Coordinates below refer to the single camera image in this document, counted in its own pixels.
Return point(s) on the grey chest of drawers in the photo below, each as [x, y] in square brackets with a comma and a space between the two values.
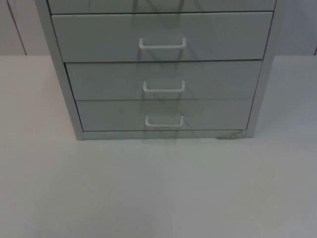
[99, 39]

